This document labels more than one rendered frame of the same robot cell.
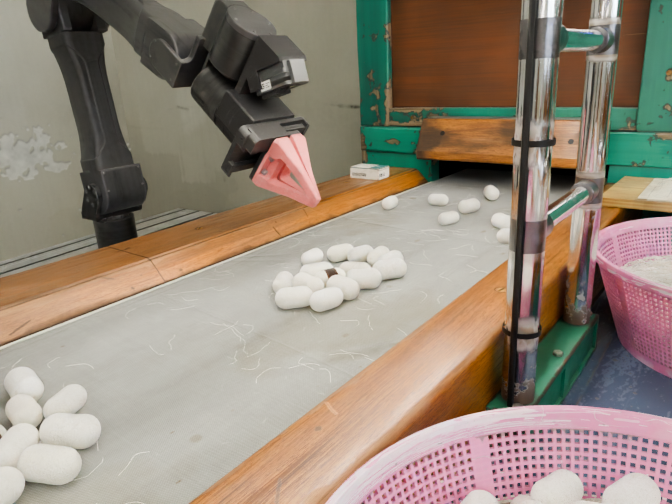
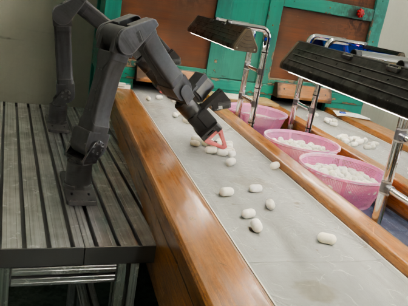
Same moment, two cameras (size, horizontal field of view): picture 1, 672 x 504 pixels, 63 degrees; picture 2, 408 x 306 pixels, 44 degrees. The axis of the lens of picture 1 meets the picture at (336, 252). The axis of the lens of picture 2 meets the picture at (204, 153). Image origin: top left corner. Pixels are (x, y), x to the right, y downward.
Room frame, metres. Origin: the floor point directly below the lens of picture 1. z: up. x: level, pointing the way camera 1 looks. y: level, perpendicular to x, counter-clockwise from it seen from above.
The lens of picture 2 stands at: (-0.54, 1.50, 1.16)
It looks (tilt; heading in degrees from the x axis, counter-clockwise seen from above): 16 degrees down; 303
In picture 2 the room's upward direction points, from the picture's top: 10 degrees clockwise
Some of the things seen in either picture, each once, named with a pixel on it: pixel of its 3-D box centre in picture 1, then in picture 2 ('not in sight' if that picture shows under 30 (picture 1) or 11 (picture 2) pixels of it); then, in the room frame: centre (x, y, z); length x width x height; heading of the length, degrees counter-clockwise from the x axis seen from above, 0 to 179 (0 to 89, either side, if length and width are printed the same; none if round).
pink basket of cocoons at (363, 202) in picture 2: not in sight; (340, 181); (-0.10, 0.07, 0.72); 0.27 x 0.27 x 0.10
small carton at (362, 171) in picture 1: (369, 171); (122, 85); (0.95, -0.07, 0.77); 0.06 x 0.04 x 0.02; 51
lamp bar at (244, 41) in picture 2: not in sight; (218, 30); (0.51, -0.05, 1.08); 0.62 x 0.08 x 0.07; 141
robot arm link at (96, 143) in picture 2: not in sight; (83, 148); (0.35, 0.68, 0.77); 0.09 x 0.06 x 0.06; 173
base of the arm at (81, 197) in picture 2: not in sight; (78, 174); (0.35, 0.69, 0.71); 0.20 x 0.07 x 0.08; 146
